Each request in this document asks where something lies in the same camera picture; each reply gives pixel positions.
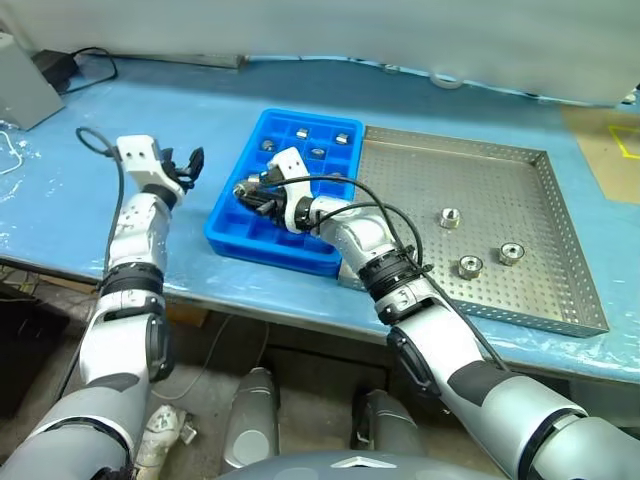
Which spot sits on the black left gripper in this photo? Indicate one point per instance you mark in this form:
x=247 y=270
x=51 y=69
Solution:
x=175 y=170

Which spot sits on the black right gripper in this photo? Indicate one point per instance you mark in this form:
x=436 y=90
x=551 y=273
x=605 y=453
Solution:
x=275 y=197

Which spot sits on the metal roller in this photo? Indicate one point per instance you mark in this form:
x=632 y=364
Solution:
x=470 y=266
x=242 y=188
x=301 y=133
x=268 y=145
x=253 y=177
x=316 y=152
x=511 y=253
x=342 y=137

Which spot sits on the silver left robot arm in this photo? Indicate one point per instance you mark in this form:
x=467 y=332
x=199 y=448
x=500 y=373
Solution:
x=135 y=235

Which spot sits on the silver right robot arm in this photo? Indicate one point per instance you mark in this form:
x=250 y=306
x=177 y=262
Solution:
x=450 y=345

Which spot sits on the blue compartment tray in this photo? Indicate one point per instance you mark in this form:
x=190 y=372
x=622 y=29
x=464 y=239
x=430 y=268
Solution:
x=240 y=225

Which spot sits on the perforated steel tray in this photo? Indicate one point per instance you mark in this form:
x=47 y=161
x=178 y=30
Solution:
x=525 y=210

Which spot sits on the black power adapter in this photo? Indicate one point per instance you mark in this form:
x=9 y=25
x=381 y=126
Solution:
x=56 y=67

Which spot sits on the grey metal box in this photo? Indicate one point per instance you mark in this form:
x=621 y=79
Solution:
x=25 y=90

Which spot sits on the metal nut top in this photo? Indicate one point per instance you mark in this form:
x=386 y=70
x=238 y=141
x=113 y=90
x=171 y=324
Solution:
x=449 y=218

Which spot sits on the grey robot leg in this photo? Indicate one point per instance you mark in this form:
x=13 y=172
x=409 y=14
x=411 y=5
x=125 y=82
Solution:
x=390 y=425
x=252 y=420

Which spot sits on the clear tape roll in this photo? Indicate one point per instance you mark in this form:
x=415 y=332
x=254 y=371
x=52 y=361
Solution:
x=446 y=80

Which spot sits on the grey robot torso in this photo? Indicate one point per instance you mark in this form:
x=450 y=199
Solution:
x=350 y=465

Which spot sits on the cardboard sheet with yellow tape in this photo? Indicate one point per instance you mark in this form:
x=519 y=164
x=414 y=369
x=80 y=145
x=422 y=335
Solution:
x=600 y=155

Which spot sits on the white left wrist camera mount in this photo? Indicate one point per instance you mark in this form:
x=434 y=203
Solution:
x=142 y=157

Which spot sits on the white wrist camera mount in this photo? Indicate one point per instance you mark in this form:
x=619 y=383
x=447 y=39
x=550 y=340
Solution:
x=142 y=157
x=296 y=167

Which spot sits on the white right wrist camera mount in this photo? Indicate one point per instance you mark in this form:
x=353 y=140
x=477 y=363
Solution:
x=296 y=167

